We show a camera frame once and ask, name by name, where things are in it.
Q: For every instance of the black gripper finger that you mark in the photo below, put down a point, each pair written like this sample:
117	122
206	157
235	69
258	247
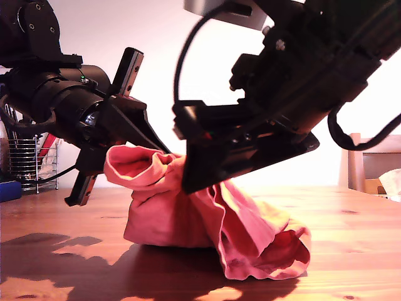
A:
203	166

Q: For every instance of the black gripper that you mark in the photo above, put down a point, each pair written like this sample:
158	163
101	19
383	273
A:
288	94
78	109

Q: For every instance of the pink underwear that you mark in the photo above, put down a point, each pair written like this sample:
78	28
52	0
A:
188	213

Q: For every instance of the red paper chopstick sleeve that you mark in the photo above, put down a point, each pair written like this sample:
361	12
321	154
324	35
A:
47	145

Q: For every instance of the wooden chair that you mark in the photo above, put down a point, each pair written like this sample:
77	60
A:
355	163

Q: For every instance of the white tissue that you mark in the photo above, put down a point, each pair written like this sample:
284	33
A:
391	182

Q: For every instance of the dark blue box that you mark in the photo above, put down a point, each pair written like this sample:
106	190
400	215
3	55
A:
9	191

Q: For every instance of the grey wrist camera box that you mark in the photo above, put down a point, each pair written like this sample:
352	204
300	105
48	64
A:
225	9

